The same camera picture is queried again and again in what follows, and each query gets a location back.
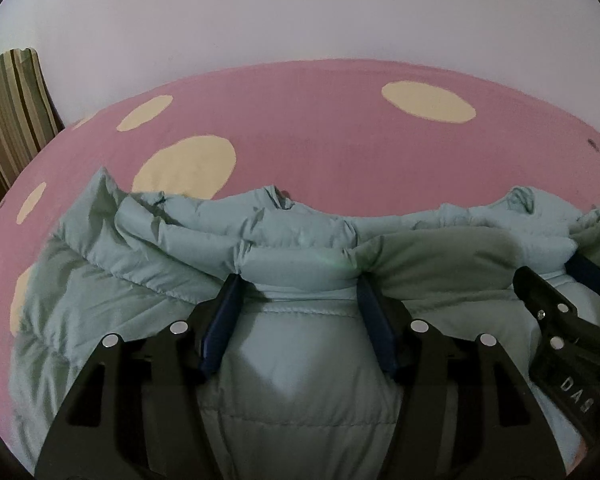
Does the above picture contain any striped headboard cover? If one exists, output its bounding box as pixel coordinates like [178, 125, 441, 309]
[0, 48, 62, 228]

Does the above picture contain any pink dotted bed sheet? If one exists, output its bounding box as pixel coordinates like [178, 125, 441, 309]
[0, 59, 600, 466]

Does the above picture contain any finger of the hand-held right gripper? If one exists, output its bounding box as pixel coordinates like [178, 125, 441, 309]
[512, 266, 600, 361]
[564, 254, 600, 295]

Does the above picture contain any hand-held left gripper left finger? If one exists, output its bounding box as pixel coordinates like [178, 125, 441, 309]
[34, 274, 243, 480]

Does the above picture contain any light blue puffer jacket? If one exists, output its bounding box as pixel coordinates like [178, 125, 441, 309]
[7, 166, 600, 480]

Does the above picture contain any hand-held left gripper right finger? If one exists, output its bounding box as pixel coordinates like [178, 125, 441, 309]
[356, 277, 564, 480]

